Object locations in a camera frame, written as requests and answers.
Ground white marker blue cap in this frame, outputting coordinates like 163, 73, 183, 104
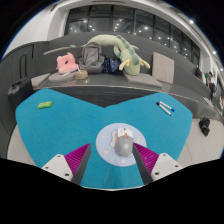
159, 100, 175, 113

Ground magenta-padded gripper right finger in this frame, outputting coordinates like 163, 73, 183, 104
132, 142, 184, 185

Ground grey backpack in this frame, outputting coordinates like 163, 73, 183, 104
78, 42, 106, 74

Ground grey white computer mouse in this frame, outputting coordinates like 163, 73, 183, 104
110, 127, 135, 158

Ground round light blue mouse pad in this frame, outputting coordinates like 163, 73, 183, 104
95, 122, 148, 168

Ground green eraser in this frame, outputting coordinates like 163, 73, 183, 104
37, 100, 54, 110

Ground ceiling lights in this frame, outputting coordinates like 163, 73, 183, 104
188, 18, 221, 56

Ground green dragon plush toy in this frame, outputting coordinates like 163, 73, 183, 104
83, 34, 152, 76

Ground upright beige square cushion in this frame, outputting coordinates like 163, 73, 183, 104
151, 51, 175, 85

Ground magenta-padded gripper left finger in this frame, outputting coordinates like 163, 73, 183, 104
41, 143, 93, 186

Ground black suitcase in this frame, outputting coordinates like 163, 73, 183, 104
7, 77, 34, 111

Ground tan round pouch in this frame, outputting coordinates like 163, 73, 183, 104
74, 69, 89, 80

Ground dark blue bag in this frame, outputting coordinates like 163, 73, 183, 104
101, 58, 121, 74

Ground black bag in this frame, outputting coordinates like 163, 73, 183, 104
198, 116, 212, 137

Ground pink plush cushion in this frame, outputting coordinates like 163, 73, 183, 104
55, 52, 80, 74

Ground grey flat seat cushion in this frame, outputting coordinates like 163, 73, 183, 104
30, 72, 52, 88
48, 71, 81, 84
123, 71, 164, 89

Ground person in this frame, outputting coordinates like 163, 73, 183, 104
204, 71, 218, 99

